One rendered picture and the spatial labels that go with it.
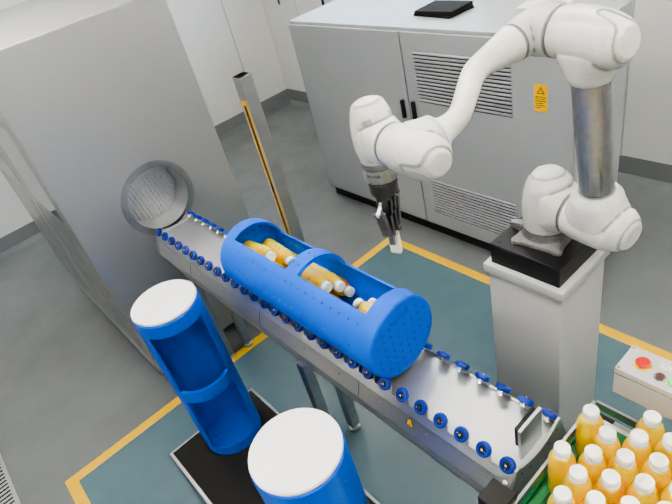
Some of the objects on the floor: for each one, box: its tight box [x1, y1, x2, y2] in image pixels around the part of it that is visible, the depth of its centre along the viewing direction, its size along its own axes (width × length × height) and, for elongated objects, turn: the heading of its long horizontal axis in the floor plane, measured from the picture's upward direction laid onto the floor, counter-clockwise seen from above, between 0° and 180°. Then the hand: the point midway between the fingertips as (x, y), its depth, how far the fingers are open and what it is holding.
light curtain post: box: [232, 72, 305, 242], centre depth 273 cm, size 6×6×170 cm
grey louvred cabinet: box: [288, 0, 633, 251], centre depth 369 cm, size 54×215×145 cm, turn 59°
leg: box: [334, 386, 361, 432], centre depth 262 cm, size 6×6×63 cm
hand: (395, 241), depth 151 cm, fingers closed
